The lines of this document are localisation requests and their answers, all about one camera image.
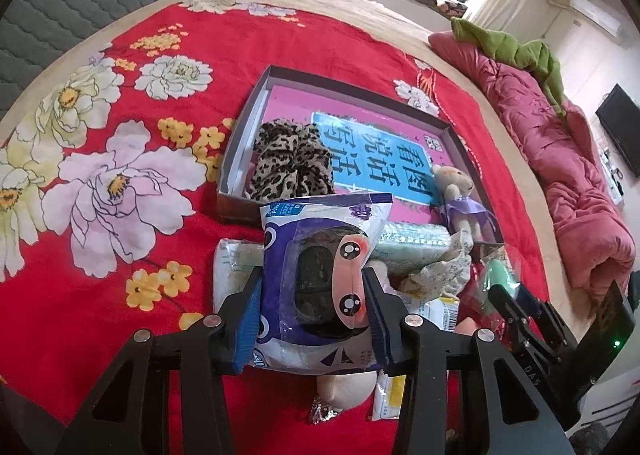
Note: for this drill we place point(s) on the bear plush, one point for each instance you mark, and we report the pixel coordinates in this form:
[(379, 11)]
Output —
[(452, 180), (495, 275)]

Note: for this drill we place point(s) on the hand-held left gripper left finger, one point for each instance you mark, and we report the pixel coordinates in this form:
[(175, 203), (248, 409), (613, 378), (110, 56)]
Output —
[(250, 320)]

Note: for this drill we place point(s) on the large green tissue pack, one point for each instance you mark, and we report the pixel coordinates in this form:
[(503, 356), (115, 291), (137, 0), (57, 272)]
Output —
[(235, 265)]

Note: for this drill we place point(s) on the white tissue pack yellow label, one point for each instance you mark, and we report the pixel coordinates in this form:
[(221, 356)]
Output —
[(440, 315)]

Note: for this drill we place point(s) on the bear plush in purple dress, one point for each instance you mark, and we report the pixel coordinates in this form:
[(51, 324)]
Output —
[(452, 180)]

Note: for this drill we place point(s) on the pink quilt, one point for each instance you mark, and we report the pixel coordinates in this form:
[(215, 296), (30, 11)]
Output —
[(550, 160)]

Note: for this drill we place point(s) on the black television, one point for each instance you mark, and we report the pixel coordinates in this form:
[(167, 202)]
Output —
[(620, 125)]

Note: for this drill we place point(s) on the green cloth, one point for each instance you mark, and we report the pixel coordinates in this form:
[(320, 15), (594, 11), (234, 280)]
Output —
[(520, 50)]

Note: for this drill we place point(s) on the dark cardboard box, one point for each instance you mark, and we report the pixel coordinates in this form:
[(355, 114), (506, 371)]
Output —
[(232, 207)]

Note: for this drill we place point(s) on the small green tissue pack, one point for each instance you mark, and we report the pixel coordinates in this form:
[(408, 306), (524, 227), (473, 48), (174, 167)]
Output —
[(410, 240)]

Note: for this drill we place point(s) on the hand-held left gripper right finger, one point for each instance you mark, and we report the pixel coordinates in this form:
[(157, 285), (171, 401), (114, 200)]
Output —
[(377, 325)]

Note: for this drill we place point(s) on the leopard print scrunchie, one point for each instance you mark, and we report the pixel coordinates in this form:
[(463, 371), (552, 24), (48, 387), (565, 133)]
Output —
[(285, 160)]

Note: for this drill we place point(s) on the white air conditioner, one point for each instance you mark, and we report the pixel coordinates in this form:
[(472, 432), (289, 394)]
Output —
[(597, 15)]

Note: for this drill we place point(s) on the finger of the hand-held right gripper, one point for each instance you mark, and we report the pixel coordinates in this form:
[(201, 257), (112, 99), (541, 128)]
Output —
[(505, 307), (526, 294)]

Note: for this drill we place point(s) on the red floral blanket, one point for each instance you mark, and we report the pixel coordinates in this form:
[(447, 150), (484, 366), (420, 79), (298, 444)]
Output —
[(125, 235)]

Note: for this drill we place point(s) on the purple white packaged eye mask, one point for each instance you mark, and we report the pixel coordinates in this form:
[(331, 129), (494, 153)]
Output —
[(300, 235)]

